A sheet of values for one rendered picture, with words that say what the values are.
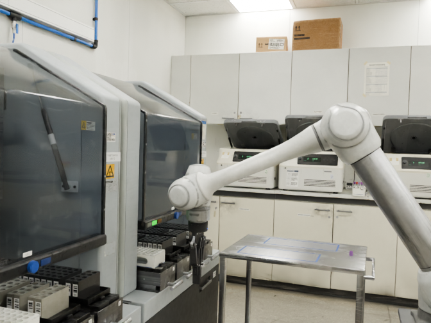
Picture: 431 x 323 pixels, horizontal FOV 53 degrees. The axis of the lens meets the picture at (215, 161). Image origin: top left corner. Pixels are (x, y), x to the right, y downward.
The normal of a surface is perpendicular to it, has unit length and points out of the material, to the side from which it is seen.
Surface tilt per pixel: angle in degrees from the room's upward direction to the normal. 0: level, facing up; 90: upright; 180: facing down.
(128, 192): 90
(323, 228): 90
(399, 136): 142
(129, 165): 90
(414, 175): 90
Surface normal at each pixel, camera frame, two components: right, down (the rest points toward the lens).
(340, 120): -0.29, -0.05
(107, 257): 0.95, 0.04
